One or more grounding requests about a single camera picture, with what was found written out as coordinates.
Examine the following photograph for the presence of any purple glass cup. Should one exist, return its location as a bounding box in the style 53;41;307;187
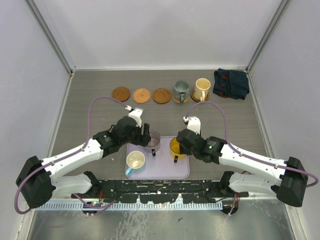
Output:
146;130;161;157

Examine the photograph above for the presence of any yellow glass mug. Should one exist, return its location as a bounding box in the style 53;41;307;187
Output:
169;137;187;163

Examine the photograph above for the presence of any white mug blue handle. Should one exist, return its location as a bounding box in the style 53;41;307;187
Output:
125;150;146;176

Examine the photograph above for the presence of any woven rattan coaster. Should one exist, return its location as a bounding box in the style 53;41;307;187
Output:
132;88;151;104
172;95;190;104

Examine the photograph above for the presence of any dark wooden coaster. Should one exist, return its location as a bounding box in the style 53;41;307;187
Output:
190;90;210;103
111;86;131;102
152;88;172;104

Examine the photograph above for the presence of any grey ceramic mug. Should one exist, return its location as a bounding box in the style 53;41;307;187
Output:
172;80;190;98

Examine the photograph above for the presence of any cream yellow mug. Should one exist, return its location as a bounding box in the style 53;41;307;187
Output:
194;78;211;101

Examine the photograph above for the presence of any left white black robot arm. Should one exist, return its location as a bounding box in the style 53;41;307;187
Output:
15;116;151;209

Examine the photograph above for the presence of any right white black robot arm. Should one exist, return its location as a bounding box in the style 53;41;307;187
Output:
176;129;308;207

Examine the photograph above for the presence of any lilac plastic tray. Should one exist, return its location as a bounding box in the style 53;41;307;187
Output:
126;136;190;180

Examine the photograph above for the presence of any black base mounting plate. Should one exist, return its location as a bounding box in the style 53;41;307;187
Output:
78;179;235;204

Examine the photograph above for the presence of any dark blue folded cloth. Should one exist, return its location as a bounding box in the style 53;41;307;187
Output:
212;68;250;100

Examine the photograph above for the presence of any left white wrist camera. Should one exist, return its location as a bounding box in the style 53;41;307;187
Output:
125;105;144;128

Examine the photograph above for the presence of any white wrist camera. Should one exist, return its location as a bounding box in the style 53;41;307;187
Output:
183;116;201;135
125;105;144;128

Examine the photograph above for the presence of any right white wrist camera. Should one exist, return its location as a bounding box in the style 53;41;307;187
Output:
183;116;201;135

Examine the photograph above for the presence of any aluminium front rail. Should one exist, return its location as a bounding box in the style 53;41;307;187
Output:
52;174;275;198

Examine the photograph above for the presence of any slotted cable duct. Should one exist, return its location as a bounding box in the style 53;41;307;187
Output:
36;200;223;211

